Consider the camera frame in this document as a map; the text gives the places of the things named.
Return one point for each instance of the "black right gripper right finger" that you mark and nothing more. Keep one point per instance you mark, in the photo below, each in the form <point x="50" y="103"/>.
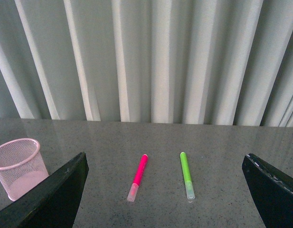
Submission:
<point x="271" y="190"/>

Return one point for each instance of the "grey pleated curtain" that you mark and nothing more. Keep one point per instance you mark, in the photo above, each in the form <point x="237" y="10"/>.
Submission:
<point x="220" y="62"/>

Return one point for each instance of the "pink mesh pen cup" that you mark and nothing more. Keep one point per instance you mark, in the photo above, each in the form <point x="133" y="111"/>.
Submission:
<point x="21" y="167"/>

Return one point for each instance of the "pink marker pen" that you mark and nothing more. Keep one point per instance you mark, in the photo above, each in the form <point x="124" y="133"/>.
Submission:
<point x="137" y="179"/>

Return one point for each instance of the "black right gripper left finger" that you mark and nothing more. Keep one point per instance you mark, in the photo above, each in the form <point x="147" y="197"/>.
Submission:
<point x="53" y="203"/>

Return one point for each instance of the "green marker pen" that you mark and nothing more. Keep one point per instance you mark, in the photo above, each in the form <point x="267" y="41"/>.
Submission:
<point x="187" y="177"/>

